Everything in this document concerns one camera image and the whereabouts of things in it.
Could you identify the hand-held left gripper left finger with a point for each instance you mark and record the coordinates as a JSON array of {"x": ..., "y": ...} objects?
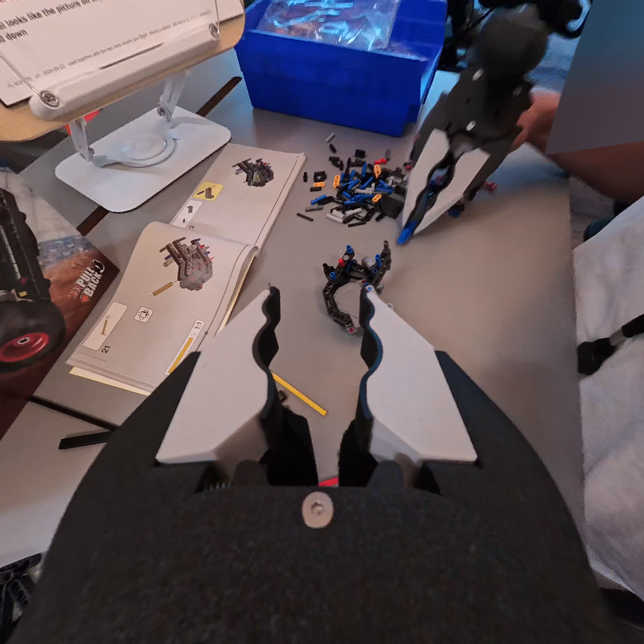
[{"x": 221, "y": 402}]

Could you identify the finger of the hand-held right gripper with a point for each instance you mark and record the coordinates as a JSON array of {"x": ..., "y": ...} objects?
[
  {"x": 427, "y": 161},
  {"x": 465, "y": 176}
]

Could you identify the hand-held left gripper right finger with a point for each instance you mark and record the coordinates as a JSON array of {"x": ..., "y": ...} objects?
[{"x": 417, "y": 402}]

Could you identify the blue lego beam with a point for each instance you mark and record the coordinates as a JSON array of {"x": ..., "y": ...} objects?
[{"x": 406, "y": 234}]

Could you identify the pile of mixed lego pieces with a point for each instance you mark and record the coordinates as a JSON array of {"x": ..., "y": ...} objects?
[{"x": 352, "y": 191}]

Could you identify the lego instruction booklet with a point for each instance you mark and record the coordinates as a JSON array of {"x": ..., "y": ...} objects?
[{"x": 166, "y": 312}]

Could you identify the grey black lego assembly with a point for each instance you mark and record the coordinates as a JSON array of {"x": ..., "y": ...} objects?
[{"x": 352, "y": 270}]

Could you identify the person's right forearm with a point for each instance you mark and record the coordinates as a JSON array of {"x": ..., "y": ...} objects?
[{"x": 603, "y": 176}]

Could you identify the yellow lego axle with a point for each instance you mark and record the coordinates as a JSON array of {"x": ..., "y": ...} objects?
[{"x": 302, "y": 395}]

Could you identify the long black lego rod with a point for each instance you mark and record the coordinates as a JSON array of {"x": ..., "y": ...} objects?
[{"x": 85, "y": 439}]

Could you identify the lego set box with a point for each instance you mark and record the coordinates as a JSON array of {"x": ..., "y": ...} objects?
[{"x": 40, "y": 302}]

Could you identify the person's right hand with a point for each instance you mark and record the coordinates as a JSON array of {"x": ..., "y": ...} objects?
[{"x": 536, "y": 123}]

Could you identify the blue plastic bin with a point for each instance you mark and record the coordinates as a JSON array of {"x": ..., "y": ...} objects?
[{"x": 327, "y": 85}]

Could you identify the clear plastic bag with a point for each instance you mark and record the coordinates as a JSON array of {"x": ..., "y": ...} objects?
[{"x": 327, "y": 20}]

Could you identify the person's white t-shirt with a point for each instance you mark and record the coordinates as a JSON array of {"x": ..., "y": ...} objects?
[{"x": 614, "y": 453}]

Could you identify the white wooden document stand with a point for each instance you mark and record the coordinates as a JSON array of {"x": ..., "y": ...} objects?
[{"x": 126, "y": 171}]

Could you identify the laminated instruction sheet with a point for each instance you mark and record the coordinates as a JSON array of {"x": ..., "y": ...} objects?
[{"x": 100, "y": 30}]

